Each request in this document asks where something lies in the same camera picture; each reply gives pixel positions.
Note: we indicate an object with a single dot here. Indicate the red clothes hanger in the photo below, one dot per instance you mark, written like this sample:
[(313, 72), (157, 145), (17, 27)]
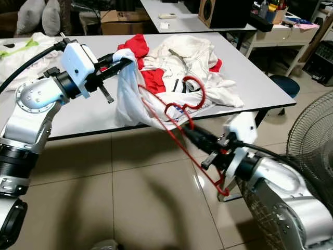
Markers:
[(204, 94)]

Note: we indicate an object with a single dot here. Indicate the black desk organizer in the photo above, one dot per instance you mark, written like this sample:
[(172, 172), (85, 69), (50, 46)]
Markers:
[(265, 22)]

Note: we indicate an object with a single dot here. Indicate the white desk with drawers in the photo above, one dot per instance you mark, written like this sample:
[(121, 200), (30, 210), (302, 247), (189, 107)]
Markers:
[(281, 36)]

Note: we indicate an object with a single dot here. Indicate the grey pillow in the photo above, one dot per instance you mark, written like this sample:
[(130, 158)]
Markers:
[(52, 18), (31, 18)]

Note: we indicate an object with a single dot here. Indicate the thin white T-shirt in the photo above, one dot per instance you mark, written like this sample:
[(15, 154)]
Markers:
[(130, 99)]

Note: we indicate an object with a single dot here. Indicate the white remote control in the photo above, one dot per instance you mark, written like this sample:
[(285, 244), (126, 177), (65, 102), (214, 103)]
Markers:
[(167, 16)]

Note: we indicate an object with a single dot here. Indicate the white paper slip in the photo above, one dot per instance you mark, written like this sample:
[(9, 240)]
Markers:
[(165, 25)]

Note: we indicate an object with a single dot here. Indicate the cardboard box with black print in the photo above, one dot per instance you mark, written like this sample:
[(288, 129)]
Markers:
[(125, 26)]

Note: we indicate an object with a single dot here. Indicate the brown armchair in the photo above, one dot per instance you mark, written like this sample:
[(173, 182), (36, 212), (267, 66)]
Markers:
[(8, 23)]

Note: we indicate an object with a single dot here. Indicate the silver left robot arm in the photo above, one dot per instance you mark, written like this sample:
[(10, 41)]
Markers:
[(39, 96)]

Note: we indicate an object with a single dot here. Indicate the white cartoon print T-shirt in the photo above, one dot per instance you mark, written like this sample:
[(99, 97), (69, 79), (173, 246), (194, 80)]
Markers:
[(31, 47)]

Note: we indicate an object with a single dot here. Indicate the grey standing fan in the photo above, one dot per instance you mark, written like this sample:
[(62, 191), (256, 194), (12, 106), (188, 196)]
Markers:
[(312, 135)]

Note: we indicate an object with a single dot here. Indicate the grey robot foot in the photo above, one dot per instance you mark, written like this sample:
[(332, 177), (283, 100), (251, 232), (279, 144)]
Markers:
[(105, 245)]

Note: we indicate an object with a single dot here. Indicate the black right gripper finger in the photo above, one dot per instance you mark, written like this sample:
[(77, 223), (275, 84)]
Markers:
[(196, 142), (196, 135)]

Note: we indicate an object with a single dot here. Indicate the blue round stool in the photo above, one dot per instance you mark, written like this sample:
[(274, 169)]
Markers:
[(286, 85)]

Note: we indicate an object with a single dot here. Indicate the red garment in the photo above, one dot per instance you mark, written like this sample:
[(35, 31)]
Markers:
[(140, 44)]

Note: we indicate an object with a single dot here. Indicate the brown checked laundry basket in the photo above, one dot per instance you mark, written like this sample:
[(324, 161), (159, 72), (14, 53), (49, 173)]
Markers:
[(255, 219)]

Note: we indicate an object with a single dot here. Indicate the cream white jacket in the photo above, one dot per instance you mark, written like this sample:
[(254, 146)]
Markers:
[(187, 57)]

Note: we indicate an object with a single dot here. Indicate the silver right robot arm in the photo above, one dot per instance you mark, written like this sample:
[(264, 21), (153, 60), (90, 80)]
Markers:
[(276, 177)]

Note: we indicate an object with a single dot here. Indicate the wooden speaker with black face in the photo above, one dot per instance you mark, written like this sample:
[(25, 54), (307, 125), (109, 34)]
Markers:
[(223, 13)]

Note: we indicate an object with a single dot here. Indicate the white table with black legs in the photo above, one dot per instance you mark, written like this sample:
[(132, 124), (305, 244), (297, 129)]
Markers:
[(260, 83)]

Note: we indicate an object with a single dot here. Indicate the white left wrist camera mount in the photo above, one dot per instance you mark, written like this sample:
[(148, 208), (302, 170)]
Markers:
[(78, 62)]

